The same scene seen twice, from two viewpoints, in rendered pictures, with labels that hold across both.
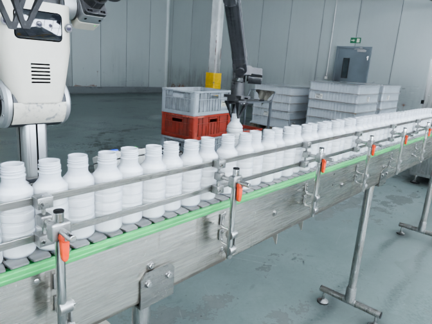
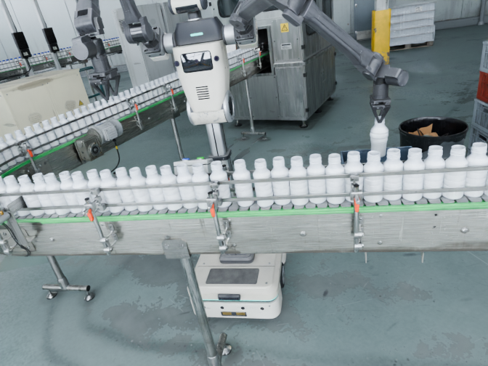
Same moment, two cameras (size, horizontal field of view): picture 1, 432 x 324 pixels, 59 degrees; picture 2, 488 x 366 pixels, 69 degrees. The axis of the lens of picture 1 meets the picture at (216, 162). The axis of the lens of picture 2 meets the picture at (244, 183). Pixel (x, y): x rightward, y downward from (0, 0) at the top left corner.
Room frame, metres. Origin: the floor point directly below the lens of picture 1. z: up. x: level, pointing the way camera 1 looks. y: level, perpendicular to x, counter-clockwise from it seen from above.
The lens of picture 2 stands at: (0.54, -1.00, 1.63)
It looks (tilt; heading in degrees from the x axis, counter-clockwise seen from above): 27 degrees down; 63
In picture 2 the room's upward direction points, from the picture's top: 9 degrees counter-clockwise
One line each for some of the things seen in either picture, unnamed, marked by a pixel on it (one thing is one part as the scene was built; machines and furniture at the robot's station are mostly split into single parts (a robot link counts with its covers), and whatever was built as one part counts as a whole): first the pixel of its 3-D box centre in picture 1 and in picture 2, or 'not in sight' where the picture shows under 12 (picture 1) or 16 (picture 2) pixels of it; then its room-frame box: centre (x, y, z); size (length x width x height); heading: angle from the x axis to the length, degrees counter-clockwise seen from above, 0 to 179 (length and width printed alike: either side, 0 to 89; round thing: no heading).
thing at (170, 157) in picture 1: (170, 175); (186, 185); (0.89, 0.11, 1.08); 0.06 x 0.06 x 0.17
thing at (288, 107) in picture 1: (285, 107); not in sight; (8.80, -1.49, 0.50); 1.23 x 1.05 x 1.00; 137
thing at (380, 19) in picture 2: not in sight; (380, 37); (7.32, 4.58, 0.55); 0.40 x 0.40 x 1.10; 49
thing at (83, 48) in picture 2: not in sight; (86, 38); (0.75, 0.37, 1.60); 0.12 x 0.09 x 0.12; 50
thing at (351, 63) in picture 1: (348, 84); not in sight; (11.26, -3.62, 1.05); 1.00 x 0.10 x 2.10; 49
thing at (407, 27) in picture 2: not in sight; (403, 26); (9.32, 5.49, 0.50); 1.24 x 1.03 x 1.00; 142
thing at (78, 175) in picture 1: (78, 195); (126, 189); (0.71, 0.26, 1.08); 0.06 x 0.06 x 0.17
